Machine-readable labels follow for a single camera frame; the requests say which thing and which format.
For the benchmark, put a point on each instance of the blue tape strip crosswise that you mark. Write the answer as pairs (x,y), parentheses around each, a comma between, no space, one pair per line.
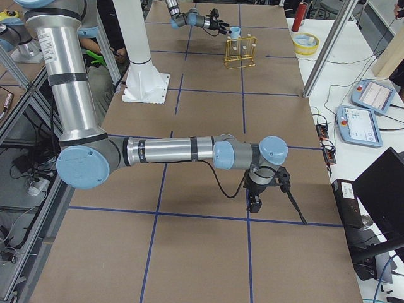
(213,217)

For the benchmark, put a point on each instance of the white power strip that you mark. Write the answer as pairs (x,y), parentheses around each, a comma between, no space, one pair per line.
(36,187)

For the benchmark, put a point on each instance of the red bottle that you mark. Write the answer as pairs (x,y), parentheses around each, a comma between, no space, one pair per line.
(299,16)

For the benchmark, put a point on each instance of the light blue plastic cup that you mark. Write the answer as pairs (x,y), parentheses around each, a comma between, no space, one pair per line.
(235,32)

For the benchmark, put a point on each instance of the yellow wire cup holder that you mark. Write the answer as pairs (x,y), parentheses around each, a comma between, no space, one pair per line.
(240,52)

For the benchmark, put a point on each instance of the black computer box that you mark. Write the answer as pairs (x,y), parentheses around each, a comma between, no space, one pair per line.
(347,203)

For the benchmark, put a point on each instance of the person in dark clothes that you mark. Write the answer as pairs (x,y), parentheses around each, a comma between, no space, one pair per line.
(99,78)

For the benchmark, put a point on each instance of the blue tape strip lengthwise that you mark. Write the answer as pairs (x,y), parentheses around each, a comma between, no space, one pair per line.
(249,252)

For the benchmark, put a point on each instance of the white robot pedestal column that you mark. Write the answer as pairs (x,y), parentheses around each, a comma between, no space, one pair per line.
(144,83)

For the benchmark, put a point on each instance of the lower teach pendant tablet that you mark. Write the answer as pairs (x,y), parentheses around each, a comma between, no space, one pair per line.
(358,126)

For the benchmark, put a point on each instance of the wooden board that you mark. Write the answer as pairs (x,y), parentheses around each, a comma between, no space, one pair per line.
(390,58)

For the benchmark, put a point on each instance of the upper teach pendant tablet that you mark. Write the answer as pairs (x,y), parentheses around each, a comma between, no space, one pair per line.
(373,95)

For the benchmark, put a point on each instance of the aluminium frame post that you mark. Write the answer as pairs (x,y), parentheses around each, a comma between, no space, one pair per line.
(336,30)

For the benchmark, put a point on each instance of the black monitor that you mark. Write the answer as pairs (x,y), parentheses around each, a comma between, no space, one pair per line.
(380,190)

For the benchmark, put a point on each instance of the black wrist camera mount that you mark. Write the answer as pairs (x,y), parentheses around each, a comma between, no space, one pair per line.
(256,192)

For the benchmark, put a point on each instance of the yellow rimmed tape roll bowl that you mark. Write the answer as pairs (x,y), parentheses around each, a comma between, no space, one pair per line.
(305,44)

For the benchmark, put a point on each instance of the teach pendant tablet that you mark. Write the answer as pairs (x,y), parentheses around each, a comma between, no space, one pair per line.
(358,126)
(373,95)

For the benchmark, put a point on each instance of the orange black connector block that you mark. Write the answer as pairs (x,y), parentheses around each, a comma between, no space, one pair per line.
(322,131)

